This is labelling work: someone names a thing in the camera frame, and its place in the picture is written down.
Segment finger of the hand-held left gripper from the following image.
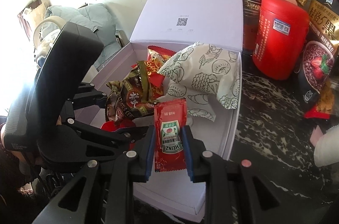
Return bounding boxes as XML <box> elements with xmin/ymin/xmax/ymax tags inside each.
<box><xmin>64</xmin><ymin>118</ymin><xmax>149</xmax><ymax>158</ymax></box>
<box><xmin>71</xmin><ymin>82</ymin><xmax>111</xmax><ymax>111</ymax></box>

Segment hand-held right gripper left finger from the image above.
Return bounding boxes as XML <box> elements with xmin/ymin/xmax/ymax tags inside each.
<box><xmin>32</xmin><ymin>126</ymin><xmax>157</xmax><ymax>224</ymax></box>

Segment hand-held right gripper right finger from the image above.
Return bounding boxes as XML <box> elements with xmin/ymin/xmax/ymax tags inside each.
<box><xmin>181</xmin><ymin>126</ymin><xmax>308</xmax><ymax>224</ymax></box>

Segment red plastic propeller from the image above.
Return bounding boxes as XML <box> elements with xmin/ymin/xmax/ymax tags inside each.
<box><xmin>101</xmin><ymin>119</ymin><xmax>137</xmax><ymax>132</ymax></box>

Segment brown gold foil snack packet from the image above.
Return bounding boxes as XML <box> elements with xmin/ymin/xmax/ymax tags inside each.
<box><xmin>104</xmin><ymin>61</ymin><xmax>160</xmax><ymax>122</ymax></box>

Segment red ketchup sachet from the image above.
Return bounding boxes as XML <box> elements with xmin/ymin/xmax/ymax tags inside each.
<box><xmin>154</xmin><ymin>98</ymin><xmax>187</xmax><ymax>173</ymax></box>

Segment white line-drawing snack packet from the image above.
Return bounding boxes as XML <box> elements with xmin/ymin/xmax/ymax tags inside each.
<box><xmin>165</xmin><ymin>82</ymin><xmax>215</xmax><ymax>122</ymax></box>
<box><xmin>157</xmin><ymin>42</ymin><xmax>240</xmax><ymax>110</ymax></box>

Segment lavender gift box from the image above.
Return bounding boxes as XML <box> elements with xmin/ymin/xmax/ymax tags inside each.
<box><xmin>95</xmin><ymin>0</ymin><xmax>244</xmax><ymax>215</ymax></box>

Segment cream cartoon water bottle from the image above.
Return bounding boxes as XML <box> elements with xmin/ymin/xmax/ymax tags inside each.
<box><xmin>33</xmin><ymin>16</ymin><xmax>64</xmax><ymax>66</ymax></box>

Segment pale blue puffer jacket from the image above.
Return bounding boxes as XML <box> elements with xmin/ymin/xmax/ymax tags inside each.
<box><xmin>42</xmin><ymin>3</ymin><xmax>117</xmax><ymax>71</ymax></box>

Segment small pink block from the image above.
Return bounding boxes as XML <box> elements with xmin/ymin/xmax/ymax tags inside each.
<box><xmin>310</xmin><ymin>129</ymin><xmax>323</xmax><ymax>147</ymax></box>

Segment white paper roll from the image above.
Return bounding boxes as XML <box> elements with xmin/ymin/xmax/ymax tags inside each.
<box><xmin>314</xmin><ymin>125</ymin><xmax>339</xmax><ymax>167</ymax></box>

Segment red canister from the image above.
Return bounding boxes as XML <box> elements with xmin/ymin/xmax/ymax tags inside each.
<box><xmin>251</xmin><ymin>0</ymin><xmax>310</xmax><ymax>81</ymax></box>

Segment black gold oatmeal bag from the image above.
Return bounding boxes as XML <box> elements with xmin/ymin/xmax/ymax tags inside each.
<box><xmin>298</xmin><ymin>0</ymin><xmax>339</xmax><ymax>106</ymax></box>

